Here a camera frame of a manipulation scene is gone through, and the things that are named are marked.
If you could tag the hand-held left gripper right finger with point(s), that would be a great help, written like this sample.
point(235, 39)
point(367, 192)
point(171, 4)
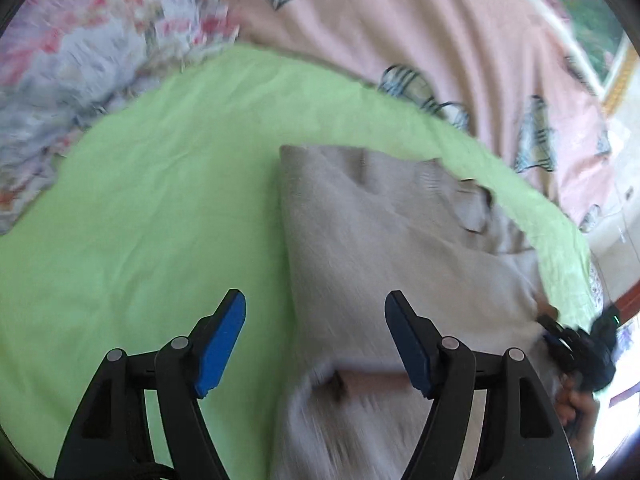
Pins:
point(411, 342)

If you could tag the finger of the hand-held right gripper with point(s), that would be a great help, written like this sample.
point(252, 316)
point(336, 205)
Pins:
point(550, 330)

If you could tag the light green cloth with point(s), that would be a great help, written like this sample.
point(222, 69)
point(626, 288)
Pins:
point(150, 220)

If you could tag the floral quilt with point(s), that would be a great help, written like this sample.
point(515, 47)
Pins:
point(75, 65)

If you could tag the person's right hand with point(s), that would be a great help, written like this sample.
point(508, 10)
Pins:
point(580, 407)

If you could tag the pink bedsheet with plaid hearts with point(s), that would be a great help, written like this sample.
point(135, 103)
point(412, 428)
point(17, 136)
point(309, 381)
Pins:
point(450, 45)

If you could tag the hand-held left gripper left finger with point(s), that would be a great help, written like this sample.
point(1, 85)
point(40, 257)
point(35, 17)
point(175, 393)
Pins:
point(222, 342)

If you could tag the beige knit garment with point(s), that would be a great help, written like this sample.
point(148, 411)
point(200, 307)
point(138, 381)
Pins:
point(390, 240)

